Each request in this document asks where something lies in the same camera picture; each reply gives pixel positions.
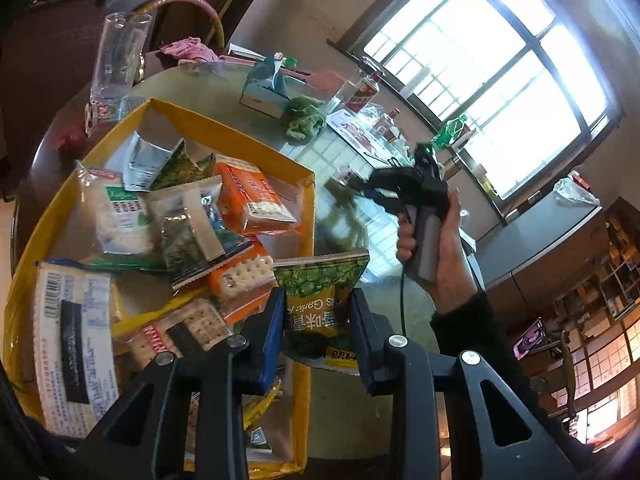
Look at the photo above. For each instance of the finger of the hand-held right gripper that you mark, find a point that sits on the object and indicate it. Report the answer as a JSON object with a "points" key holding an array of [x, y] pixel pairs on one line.
{"points": [[362, 180], [382, 199]]}

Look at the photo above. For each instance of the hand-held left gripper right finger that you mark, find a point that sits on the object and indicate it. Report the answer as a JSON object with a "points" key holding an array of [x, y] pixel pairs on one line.
{"points": [[361, 340]]}

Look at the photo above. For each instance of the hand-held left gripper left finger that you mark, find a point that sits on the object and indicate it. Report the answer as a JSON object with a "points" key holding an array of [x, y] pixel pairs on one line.
{"points": [[277, 320]]}

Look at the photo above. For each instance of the large green pea snack packet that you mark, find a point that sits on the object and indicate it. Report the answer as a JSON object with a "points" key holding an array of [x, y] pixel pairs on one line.
{"points": [[320, 285]]}

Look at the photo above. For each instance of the orange cracker packet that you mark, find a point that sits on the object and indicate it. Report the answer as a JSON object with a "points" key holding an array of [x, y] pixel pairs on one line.
{"points": [[250, 195], [240, 275]]}

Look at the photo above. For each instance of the clear cracker packet red label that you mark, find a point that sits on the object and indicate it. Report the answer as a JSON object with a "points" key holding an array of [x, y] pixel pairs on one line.
{"points": [[175, 330]]}

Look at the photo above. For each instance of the yellow cardboard box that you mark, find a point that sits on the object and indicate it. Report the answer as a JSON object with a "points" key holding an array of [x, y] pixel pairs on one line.
{"points": [[200, 125]]}

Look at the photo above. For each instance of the clear cracker packet blue print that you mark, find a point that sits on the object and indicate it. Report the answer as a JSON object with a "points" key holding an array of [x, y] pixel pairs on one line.
{"points": [[70, 335]]}

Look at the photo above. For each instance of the person's right forearm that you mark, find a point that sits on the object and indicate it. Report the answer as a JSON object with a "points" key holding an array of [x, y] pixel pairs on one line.
{"points": [[480, 340]]}

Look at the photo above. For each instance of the person's right hand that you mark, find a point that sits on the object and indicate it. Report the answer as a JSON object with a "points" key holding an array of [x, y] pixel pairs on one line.
{"points": [[455, 260]]}

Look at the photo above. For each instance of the printed flyer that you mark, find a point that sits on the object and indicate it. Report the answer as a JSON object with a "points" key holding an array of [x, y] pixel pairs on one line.
{"points": [[350, 130]]}

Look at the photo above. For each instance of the clear bottle red cap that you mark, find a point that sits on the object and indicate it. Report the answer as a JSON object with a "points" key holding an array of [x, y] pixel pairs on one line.
{"points": [[387, 127]]}

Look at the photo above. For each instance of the green plastic bag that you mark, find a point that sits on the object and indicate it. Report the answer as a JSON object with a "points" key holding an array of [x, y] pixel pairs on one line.
{"points": [[450, 132]]}

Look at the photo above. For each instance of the green cloth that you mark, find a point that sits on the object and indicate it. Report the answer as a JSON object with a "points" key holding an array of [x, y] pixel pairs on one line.
{"points": [[305, 120]]}

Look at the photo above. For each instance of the liquor bottle red white label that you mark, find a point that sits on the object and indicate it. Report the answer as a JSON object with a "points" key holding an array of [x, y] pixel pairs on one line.
{"points": [[362, 90]]}

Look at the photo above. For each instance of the clear seaweed snack packet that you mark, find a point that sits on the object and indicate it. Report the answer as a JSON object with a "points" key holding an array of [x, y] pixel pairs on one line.
{"points": [[185, 245]]}

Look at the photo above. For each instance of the grey cabinet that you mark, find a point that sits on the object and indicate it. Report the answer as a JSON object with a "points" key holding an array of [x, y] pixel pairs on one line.
{"points": [[540, 240]]}

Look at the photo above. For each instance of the teal tissue box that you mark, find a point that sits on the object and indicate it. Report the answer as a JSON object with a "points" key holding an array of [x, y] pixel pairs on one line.
{"points": [[260, 95]]}

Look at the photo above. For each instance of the large window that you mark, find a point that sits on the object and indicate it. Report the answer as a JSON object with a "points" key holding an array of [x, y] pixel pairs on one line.
{"points": [[475, 60]]}

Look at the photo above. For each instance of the clear plastic bag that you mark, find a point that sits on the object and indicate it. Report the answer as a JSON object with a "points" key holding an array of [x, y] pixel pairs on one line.
{"points": [[575, 191]]}

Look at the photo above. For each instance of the small monitor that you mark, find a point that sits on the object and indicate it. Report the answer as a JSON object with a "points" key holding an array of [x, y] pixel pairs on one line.
{"points": [[527, 340]]}

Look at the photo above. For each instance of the clear cracker packet green label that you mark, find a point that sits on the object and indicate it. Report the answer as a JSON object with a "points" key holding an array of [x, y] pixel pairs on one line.
{"points": [[125, 220]]}

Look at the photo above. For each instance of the silver foil packet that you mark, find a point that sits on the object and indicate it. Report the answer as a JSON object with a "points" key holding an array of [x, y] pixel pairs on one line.
{"points": [[145, 165]]}

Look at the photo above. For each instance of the wooden shelf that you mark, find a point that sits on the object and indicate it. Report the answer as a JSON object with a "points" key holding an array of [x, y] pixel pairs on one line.
{"points": [[615, 270]]}

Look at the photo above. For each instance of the pink cloth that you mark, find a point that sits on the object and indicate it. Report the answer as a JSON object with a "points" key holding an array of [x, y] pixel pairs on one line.
{"points": [[192, 50]]}

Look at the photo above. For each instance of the tall clear glass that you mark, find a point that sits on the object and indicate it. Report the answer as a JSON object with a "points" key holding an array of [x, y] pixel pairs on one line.
{"points": [[117, 60]]}

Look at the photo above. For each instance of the dark wooden cabinet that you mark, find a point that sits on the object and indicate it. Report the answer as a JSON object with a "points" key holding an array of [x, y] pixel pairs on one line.
{"points": [[55, 45]]}

